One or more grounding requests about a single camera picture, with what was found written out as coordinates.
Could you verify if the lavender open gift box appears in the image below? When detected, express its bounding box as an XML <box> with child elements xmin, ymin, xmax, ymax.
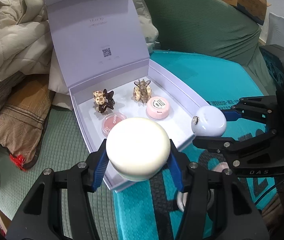
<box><xmin>43</xmin><ymin>0</ymin><xmax>211</xmax><ymax>193</ymax></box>

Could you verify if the cream cylindrical jar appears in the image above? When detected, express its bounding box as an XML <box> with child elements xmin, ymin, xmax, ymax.
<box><xmin>106</xmin><ymin>118</ymin><xmax>171</xmax><ymax>181</ymax></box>

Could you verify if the gold cream hair claw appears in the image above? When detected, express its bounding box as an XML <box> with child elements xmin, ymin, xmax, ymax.
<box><xmin>133</xmin><ymin>79</ymin><xmax>152</xmax><ymax>104</ymax></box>

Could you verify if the red wrapper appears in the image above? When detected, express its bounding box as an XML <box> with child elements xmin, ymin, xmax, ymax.
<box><xmin>9</xmin><ymin>154</ymin><xmax>27</xmax><ymax>172</ymax></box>

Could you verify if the beige puffer jacket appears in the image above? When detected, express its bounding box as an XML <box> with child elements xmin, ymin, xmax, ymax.
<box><xmin>0</xmin><ymin>0</ymin><xmax>159</xmax><ymax>86</ymax></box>

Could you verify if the pink novo blush compact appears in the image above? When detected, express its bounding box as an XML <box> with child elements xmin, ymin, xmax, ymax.
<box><xmin>101</xmin><ymin>112</ymin><xmax>127</xmax><ymax>137</ymax></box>

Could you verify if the pink shallow tray lid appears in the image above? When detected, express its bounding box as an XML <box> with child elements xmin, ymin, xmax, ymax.
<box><xmin>211</xmin><ymin>161</ymin><xmax>229</xmax><ymax>173</ymax></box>

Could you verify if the pale blue round jar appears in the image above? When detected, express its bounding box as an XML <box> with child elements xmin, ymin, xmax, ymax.
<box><xmin>191</xmin><ymin>106</ymin><xmax>226</xmax><ymax>137</ymax></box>

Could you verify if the pink round compact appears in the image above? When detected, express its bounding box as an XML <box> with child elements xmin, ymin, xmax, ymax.
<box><xmin>146</xmin><ymin>96</ymin><xmax>171</xmax><ymax>120</ymax></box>

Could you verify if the green textured cushion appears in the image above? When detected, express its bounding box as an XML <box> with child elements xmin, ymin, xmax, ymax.
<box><xmin>143</xmin><ymin>0</ymin><xmax>276</xmax><ymax>94</ymax></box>

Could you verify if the brown striped pillow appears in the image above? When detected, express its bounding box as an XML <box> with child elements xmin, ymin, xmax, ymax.
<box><xmin>0</xmin><ymin>75</ymin><xmax>54</xmax><ymax>170</ymax></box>

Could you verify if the dark brown hair claw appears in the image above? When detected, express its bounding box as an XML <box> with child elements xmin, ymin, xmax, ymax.
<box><xmin>93</xmin><ymin>89</ymin><xmax>115</xmax><ymax>114</ymax></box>

